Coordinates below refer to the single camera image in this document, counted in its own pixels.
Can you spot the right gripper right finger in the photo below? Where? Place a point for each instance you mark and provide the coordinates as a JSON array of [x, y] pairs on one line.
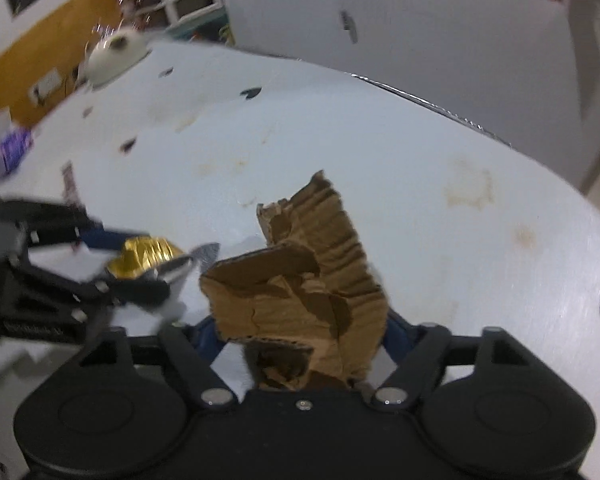
[[418, 352]]

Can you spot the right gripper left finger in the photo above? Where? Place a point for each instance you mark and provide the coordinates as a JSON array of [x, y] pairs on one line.
[[189, 352]]

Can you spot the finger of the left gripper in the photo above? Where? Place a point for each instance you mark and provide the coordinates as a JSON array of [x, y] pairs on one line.
[[144, 292], [100, 238]]

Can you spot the gold foil wrapper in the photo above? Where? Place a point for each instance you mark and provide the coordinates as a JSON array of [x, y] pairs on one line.
[[140, 254]]

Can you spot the torn brown cardboard piece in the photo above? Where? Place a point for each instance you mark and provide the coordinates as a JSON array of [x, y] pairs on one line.
[[306, 308]]

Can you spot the blue patterned packet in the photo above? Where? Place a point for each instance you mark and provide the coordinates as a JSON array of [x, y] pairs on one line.
[[14, 145]]

